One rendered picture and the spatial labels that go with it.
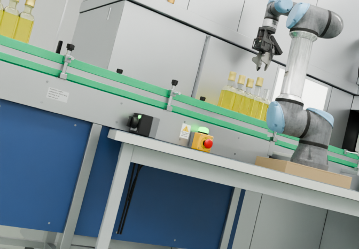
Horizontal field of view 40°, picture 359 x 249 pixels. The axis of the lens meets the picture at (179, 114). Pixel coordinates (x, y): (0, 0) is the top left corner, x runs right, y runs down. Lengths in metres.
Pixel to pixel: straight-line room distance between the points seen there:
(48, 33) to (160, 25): 2.98
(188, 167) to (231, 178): 0.17
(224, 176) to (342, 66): 1.52
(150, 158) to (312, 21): 0.84
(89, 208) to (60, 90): 0.47
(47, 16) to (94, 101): 3.42
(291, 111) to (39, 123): 0.95
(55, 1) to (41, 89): 3.52
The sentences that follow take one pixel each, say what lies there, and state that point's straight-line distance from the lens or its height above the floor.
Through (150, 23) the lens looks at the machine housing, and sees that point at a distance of 2.33.
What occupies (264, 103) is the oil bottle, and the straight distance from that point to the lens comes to 2.48.
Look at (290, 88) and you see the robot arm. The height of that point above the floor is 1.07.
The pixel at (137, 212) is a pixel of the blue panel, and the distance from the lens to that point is 2.04.
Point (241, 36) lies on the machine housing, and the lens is 2.59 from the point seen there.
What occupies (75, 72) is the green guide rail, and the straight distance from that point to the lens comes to 1.87.
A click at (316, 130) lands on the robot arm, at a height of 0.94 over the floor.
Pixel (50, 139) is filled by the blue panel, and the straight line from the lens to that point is 1.85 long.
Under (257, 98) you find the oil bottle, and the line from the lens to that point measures 2.45.
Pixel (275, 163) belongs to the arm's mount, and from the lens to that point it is 1.98.
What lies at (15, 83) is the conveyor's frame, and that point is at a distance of 1.78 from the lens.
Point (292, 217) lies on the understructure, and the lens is 2.98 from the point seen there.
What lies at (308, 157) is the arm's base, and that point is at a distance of 1.99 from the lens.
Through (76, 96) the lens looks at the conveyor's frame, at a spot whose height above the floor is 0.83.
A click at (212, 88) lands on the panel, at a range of 2.47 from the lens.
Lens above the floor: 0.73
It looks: 4 degrees up
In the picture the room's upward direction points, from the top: 14 degrees clockwise
